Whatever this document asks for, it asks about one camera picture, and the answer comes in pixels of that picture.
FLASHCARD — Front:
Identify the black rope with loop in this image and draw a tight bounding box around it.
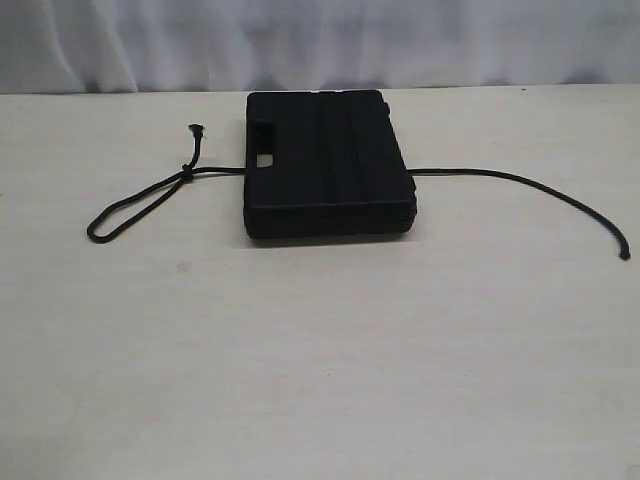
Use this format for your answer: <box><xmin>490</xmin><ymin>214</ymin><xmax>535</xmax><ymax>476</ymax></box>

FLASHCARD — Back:
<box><xmin>86</xmin><ymin>123</ymin><xmax>632</xmax><ymax>262</ymax></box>

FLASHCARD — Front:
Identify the black plastic carrying case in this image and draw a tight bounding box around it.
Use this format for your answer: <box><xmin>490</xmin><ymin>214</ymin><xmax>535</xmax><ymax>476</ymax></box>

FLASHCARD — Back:
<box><xmin>243</xmin><ymin>90</ymin><xmax>417</xmax><ymax>241</ymax></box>

